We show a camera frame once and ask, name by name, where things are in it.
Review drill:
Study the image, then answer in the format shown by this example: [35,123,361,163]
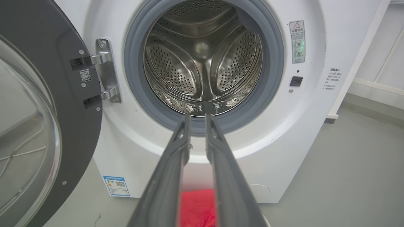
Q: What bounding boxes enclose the red cloth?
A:
[180,189,217,227]

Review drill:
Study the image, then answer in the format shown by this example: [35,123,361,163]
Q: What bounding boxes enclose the white front-load washing machine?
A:
[54,0,383,204]

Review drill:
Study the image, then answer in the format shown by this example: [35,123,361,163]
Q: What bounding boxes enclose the washing machine door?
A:
[0,0,114,227]

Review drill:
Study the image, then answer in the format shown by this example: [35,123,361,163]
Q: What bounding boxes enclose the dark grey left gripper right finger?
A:
[205,114,268,227]

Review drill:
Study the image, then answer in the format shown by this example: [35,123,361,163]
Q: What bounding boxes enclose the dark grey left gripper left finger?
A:
[128,114,191,227]

